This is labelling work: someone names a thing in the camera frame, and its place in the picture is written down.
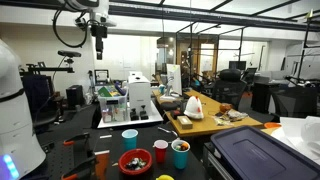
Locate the red bowl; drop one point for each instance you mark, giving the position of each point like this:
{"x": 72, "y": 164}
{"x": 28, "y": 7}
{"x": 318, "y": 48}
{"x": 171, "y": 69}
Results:
{"x": 135, "y": 162}

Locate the red plastic cup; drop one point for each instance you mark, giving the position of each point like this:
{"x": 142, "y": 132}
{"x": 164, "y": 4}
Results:
{"x": 160, "y": 150}

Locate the small cardboard box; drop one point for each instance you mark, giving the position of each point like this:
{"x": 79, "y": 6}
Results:
{"x": 185, "y": 122}

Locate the black office chair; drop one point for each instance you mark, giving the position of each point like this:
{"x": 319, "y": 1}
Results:
{"x": 229, "y": 88}

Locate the blue cup with objects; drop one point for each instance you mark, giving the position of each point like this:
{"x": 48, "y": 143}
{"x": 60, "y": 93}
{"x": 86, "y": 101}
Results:
{"x": 180, "y": 157}

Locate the orange object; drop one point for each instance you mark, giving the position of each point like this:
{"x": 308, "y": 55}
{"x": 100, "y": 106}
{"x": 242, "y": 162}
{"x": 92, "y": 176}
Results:
{"x": 184, "y": 146}

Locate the computer monitor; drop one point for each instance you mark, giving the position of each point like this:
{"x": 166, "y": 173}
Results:
{"x": 174, "y": 78}

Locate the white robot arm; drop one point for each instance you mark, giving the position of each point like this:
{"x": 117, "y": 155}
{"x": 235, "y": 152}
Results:
{"x": 20, "y": 151}

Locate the dark blue bin lid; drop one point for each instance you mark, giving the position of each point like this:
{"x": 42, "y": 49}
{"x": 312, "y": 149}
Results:
{"x": 247, "y": 153}

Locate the white box appliance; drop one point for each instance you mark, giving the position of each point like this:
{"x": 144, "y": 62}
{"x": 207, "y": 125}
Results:
{"x": 139, "y": 91}

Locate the white chicken plush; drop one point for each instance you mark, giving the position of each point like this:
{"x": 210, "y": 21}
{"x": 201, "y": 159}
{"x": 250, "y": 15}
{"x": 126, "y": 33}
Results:
{"x": 193, "y": 108}

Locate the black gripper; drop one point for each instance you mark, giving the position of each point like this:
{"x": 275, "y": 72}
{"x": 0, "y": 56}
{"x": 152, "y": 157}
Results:
{"x": 99, "y": 32}

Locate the clear plastic storage bin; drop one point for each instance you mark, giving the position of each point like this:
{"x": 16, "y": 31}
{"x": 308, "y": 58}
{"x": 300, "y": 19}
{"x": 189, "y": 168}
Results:
{"x": 113, "y": 109}

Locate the wooden desk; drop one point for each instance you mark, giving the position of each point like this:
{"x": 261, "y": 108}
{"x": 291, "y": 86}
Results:
{"x": 207, "y": 125}

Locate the empty light blue cup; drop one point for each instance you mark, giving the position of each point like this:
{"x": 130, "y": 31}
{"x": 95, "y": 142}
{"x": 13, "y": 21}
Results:
{"x": 130, "y": 139}

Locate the black camera on stand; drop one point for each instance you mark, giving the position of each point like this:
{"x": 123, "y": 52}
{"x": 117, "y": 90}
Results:
{"x": 69, "y": 54}

